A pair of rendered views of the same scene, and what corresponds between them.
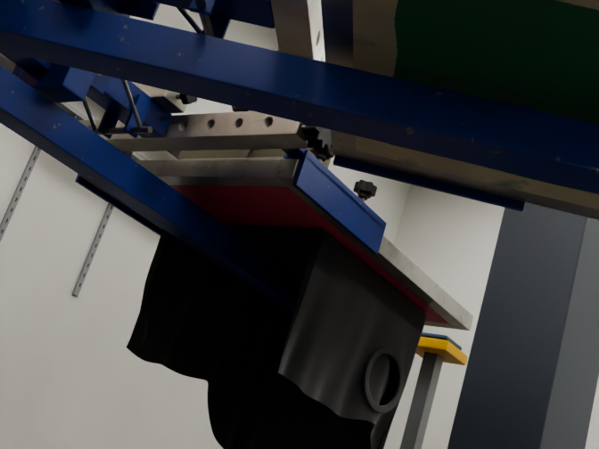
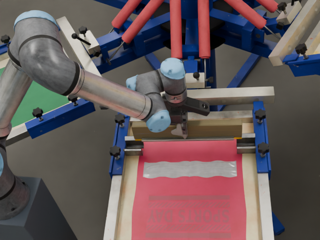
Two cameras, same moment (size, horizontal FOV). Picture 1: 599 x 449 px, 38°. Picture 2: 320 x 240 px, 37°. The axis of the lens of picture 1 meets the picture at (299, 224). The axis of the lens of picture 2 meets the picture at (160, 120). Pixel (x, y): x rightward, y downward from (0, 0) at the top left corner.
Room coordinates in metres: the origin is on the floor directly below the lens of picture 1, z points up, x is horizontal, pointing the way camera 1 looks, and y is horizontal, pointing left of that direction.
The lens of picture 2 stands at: (2.64, -0.45, 2.50)
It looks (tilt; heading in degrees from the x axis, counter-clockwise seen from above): 50 degrees down; 152
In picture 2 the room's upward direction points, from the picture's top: 11 degrees counter-clockwise
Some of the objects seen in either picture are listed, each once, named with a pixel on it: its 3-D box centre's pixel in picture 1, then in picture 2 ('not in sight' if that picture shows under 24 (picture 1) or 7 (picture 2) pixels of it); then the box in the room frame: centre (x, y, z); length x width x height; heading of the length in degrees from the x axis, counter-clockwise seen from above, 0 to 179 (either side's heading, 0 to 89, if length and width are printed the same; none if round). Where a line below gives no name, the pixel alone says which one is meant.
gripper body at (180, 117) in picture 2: not in sight; (175, 107); (1.70, 0.12, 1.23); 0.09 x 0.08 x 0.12; 50
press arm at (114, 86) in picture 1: (126, 102); (190, 78); (1.45, 0.37, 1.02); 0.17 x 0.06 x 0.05; 140
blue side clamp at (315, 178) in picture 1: (333, 205); (121, 145); (1.52, -0.05, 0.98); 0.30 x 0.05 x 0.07; 140
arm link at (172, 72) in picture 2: not in sight; (172, 76); (1.70, 0.13, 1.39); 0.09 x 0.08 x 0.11; 70
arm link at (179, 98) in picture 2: not in sight; (175, 93); (1.70, 0.13, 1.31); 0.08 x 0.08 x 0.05
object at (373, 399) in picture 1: (341, 352); not in sight; (1.80, -0.17, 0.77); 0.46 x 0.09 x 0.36; 140
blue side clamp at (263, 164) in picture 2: (135, 198); (261, 142); (1.87, 0.37, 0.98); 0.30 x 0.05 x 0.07; 140
